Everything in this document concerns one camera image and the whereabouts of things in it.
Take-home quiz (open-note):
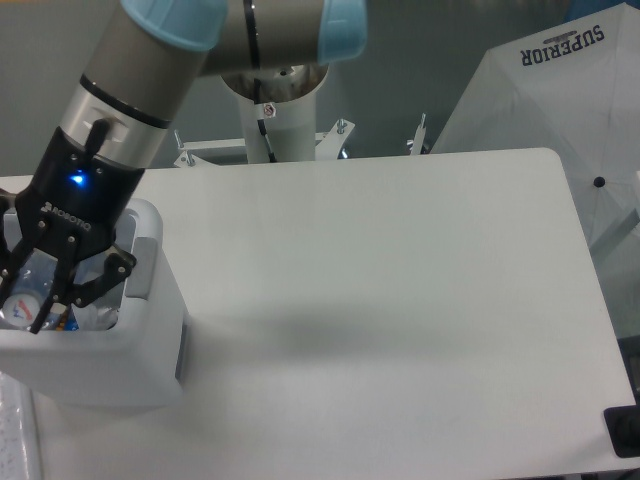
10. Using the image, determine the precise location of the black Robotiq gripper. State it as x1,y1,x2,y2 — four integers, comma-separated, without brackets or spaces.
1,125,144,334

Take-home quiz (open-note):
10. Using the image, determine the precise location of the crushed clear plastic bottle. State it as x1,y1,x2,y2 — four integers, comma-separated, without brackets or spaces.
1,251,56,330

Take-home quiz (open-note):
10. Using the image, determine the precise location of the white paper wrapper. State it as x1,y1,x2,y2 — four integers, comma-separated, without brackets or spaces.
72,259,124,332

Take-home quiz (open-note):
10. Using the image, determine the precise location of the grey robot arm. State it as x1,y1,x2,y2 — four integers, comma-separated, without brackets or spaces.
1,1,368,333

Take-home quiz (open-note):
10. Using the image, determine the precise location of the white plastic trash can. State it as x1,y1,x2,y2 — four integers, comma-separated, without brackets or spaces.
1,199,187,407

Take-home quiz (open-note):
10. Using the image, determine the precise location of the blue snack package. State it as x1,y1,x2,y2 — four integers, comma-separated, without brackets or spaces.
55,308,79,332

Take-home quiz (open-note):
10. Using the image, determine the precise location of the white Superior umbrella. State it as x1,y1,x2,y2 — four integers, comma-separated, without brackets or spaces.
434,3,639,339

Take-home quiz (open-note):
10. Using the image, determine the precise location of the black device at corner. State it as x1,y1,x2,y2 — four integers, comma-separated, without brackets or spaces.
604,405,639,458

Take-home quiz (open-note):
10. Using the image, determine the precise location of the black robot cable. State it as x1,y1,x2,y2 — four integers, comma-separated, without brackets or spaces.
252,77,278,164

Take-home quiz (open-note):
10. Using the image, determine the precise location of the white metal mounting frame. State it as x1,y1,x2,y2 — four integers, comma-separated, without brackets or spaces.
173,114,431,168

